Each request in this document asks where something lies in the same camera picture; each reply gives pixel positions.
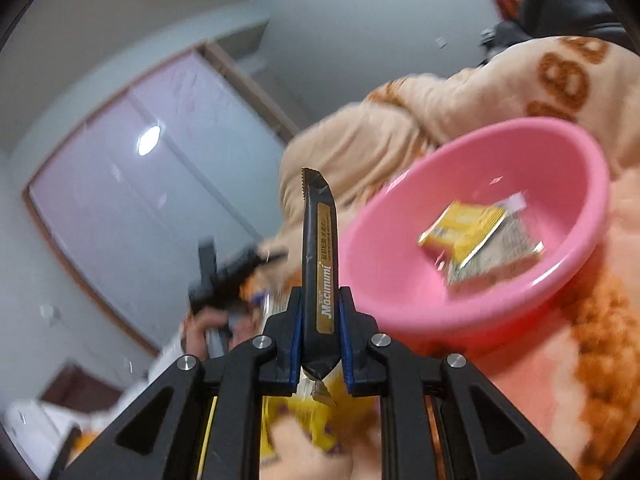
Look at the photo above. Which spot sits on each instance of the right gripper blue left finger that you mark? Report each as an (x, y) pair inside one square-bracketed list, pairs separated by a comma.
[(280, 374)]

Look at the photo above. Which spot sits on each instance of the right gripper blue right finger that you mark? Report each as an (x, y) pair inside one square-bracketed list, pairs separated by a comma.
[(364, 366)]

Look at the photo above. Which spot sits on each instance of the black gold Macimumi bar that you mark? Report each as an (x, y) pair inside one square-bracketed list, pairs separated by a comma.
[(321, 321)]

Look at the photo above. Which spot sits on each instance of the clear oat bar packet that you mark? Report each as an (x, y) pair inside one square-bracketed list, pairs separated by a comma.
[(510, 251)]

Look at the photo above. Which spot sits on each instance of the yellow snack packet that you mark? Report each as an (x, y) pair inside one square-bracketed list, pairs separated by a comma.
[(462, 230)]

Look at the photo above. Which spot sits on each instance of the person left hand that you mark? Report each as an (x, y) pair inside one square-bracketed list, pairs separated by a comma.
[(198, 332)]

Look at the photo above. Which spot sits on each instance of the yellow packet on blanket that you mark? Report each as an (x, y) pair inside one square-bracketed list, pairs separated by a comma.
[(330, 418)]

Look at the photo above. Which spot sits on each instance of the pink sliding wardrobe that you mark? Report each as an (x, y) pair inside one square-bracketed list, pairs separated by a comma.
[(189, 150)]

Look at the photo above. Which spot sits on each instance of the pink plastic basin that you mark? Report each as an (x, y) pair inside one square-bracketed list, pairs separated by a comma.
[(563, 174)]

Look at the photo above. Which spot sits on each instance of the beige orange fleece blanket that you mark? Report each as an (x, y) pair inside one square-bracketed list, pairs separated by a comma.
[(575, 372)]

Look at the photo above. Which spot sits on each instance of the red orange bag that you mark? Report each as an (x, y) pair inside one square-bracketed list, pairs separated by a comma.
[(508, 9)]

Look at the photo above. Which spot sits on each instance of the black leather jacket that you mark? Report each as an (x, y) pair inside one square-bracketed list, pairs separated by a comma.
[(585, 18)]

